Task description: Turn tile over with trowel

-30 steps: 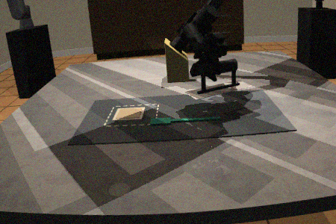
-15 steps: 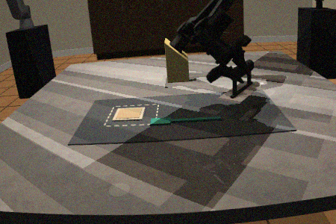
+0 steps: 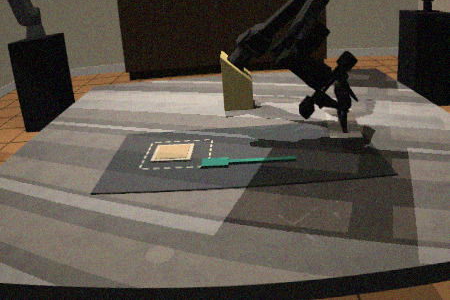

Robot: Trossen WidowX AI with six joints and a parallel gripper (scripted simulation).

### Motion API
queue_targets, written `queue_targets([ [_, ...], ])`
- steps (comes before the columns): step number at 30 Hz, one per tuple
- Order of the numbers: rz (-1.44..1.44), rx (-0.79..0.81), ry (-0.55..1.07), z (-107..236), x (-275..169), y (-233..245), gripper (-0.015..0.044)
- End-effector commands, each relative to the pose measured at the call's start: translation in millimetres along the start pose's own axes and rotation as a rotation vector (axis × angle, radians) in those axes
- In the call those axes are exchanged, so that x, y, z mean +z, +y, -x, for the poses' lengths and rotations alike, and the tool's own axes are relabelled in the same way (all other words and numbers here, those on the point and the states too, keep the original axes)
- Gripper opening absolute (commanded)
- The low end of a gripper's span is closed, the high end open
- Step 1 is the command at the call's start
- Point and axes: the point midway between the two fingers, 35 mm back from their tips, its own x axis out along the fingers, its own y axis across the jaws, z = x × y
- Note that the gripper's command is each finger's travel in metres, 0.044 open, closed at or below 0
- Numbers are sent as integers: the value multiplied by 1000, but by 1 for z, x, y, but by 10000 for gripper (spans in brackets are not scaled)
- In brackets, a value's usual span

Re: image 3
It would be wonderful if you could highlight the beige tile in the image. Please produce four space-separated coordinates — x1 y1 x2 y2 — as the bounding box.
150 144 195 163

